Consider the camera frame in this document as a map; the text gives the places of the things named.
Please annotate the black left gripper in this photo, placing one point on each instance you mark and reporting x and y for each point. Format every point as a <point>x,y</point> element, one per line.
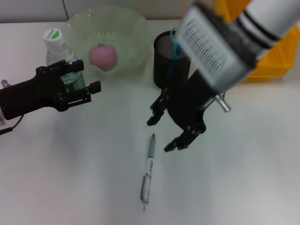
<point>35,93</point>

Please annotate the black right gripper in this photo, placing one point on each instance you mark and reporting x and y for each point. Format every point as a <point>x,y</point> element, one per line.
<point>187,103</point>

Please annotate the yellow plastic bin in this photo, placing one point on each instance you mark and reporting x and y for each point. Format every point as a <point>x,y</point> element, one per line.
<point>276,61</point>

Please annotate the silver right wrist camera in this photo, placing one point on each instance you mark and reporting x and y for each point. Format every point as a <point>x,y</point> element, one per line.
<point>211,51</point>

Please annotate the blue scissors with cover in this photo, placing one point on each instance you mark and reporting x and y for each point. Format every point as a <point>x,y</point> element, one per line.
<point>174,54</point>

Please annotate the clear green-label water bottle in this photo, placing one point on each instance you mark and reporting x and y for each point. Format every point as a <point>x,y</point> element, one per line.
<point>54,37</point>

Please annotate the black mesh pen holder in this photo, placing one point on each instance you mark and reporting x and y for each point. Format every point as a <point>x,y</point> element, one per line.
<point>161,70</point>

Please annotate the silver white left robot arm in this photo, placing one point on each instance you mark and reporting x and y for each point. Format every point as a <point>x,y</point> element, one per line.
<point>2,119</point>

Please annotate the grey clear pen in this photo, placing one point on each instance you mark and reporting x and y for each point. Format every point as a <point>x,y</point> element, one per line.
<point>152,150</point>

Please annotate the translucent green fruit bowl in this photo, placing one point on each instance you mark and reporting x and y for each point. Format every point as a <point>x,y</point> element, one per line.
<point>131,30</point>

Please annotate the pink toy peach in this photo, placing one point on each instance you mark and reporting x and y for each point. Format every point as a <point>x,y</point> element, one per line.
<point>103,58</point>

